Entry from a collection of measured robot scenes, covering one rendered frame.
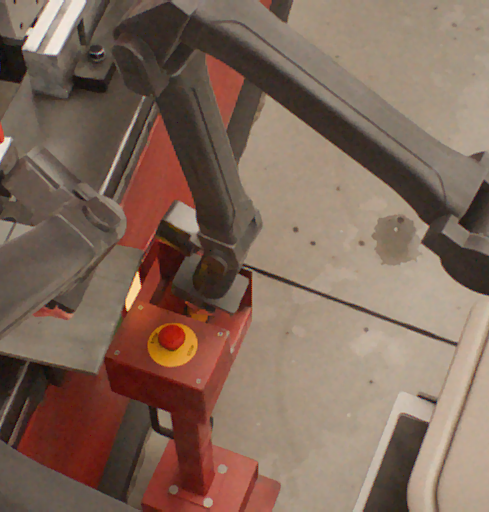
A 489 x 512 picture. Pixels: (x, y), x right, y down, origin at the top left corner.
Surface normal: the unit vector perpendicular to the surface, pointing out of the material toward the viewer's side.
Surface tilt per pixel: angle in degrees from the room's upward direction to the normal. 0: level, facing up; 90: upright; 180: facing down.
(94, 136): 0
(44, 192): 45
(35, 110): 0
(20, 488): 60
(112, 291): 0
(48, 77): 90
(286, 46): 27
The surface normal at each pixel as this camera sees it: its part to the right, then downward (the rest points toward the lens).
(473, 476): -0.65, -0.57
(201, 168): -0.45, 0.80
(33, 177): -0.15, 0.16
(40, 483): 0.71, -0.69
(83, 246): 0.68, -0.61
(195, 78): 0.85, 0.34
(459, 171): 0.33, -0.24
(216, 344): 0.00, -0.57
